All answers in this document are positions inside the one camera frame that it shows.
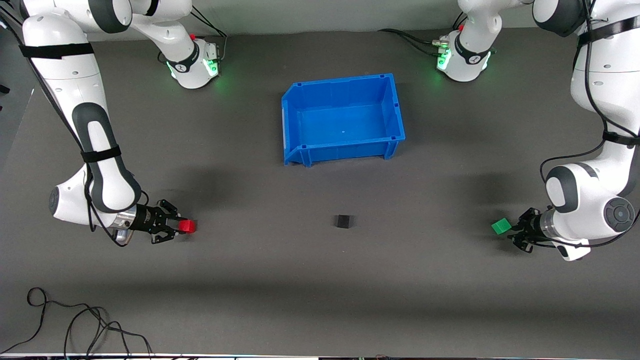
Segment blue plastic storage bin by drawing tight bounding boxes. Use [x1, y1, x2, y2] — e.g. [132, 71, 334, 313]
[281, 73, 406, 168]

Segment loose black cable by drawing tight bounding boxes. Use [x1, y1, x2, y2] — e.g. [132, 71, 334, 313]
[0, 287, 154, 359]

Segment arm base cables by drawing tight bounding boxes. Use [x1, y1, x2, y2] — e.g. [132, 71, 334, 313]
[156, 4, 229, 65]
[377, 12, 468, 57]

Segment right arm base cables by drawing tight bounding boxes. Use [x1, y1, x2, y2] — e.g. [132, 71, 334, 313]
[156, 4, 229, 65]

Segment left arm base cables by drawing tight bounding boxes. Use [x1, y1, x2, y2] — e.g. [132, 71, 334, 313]
[377, 12, 468, 57]

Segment black cable along right arm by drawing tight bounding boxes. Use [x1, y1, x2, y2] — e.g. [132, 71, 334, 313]
[0, 6, 150, 234]

